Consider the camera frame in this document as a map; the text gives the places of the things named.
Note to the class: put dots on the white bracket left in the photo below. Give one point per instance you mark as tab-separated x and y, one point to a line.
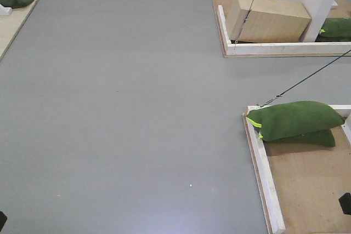
4	11

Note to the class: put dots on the plywood platform upper right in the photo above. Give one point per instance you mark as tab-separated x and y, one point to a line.
235	48

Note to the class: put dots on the black robot part right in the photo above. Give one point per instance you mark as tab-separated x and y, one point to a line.
345	203

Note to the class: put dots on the black tension cable long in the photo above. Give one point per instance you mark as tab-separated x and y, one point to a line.
279	95

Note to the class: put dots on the upper green sandbag near right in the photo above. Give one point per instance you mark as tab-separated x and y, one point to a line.
295	118

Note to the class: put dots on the green sandbag far right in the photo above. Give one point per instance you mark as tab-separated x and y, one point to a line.
334	30

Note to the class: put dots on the wooden box block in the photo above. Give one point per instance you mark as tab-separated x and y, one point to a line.
266	21

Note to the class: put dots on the lower green sandbag near right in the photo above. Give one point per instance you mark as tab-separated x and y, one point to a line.
322	138

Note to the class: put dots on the plywood platform left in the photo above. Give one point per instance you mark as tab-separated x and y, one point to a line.
12	24

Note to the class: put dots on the green sandbag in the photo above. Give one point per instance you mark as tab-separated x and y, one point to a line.
322	138
334	30
295	118

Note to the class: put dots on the plywood platform lower right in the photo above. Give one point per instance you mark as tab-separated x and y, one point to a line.
300	184

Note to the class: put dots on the black robot part left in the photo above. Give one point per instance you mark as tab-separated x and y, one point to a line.
3	220

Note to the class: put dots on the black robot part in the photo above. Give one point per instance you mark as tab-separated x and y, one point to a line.
3	220
345	203

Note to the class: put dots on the plywood platform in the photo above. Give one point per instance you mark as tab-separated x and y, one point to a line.
300	184
12	24
235	48

